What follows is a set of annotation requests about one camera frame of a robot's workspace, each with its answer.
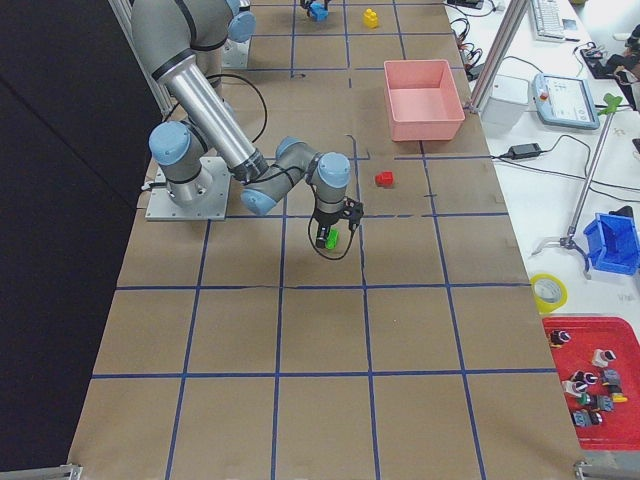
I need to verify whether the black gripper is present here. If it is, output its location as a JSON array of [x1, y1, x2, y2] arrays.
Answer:
[[312, 197, 363, 249]]

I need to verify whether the green toy block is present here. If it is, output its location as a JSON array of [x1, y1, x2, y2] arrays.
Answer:
[[325, 228, 340, 250]]

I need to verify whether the red toy block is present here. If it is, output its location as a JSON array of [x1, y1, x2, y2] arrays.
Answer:
[[374, 170, 394, 188]]

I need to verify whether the yellow toy block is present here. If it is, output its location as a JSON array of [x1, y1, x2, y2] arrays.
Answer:
[[362, 8, 379, 29]]

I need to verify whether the blue toy block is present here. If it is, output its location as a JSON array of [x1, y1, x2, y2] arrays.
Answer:
[[307, 2, 329, 22]]

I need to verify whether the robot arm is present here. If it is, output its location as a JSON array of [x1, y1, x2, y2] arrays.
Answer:
[[131, 1, 364, 253]]

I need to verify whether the pink plastic box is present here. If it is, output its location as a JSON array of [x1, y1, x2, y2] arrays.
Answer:
[[384, 59, 465, 142]]

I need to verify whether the white box device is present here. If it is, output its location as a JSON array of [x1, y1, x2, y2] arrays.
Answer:
[[481, 74, 529, 127]]

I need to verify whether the black power adapter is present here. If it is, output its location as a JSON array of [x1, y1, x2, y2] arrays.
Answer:
[[506, 143, 543, 160]]

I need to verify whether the yellow tape roll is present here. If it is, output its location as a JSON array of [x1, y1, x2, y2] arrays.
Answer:
[[531, 273, 568, 314]]

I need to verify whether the teach pendant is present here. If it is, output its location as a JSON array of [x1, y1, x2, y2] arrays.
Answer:
[[531, 73, 600, 130]]

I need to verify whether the blue storage bin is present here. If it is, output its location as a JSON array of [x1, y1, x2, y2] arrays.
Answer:
[[583, 213, 639, 276]]

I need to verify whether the red plastic tray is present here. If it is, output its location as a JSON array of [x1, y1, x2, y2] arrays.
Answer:
[[543, 316, 639, 451]]

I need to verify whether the white keyboard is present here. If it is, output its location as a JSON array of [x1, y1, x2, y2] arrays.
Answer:
[[529, 0, 566, 42]]

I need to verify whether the metal reacher grabber tool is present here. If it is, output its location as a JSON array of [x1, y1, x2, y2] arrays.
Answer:
[[531, 93, 623, 280]]

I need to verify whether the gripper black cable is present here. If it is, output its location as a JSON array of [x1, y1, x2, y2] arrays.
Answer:
[[307, 214, 359, 261]]

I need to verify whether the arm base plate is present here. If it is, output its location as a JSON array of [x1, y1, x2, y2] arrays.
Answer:
[[222, 39, 251, 70], [145, 156, 231, 221]]

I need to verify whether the aluminium frame upright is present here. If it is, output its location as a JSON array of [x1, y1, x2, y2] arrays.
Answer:
[[466, 0, 528, 113]]

